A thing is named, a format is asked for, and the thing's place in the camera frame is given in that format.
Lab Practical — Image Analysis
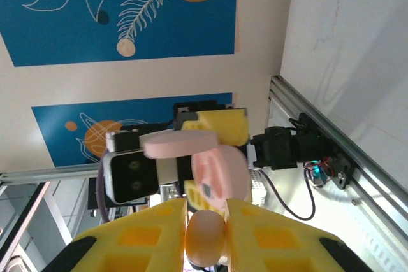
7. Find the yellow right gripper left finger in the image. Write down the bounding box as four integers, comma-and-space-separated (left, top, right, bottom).
41, 197, 187, 272

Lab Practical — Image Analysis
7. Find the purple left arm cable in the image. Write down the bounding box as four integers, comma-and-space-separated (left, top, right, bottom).
97, 157, 316, 222

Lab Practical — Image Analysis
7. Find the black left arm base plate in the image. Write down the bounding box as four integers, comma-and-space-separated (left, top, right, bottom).
330, 149, 355, 190

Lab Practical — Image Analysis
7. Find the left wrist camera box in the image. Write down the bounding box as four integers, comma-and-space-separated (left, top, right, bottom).
101, 150, 179, 205

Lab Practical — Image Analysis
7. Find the aluminium frame post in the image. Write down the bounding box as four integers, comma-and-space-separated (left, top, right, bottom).
0, 162, 106, 184

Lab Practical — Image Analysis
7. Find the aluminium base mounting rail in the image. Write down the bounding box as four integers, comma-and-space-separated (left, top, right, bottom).
267, 75, 408, 272

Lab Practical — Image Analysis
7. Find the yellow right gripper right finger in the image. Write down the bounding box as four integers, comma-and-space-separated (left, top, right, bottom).
224, 197, 374, 272

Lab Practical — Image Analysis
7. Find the pink earbud charging case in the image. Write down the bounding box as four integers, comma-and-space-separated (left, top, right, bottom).
142, 129, 252, 205

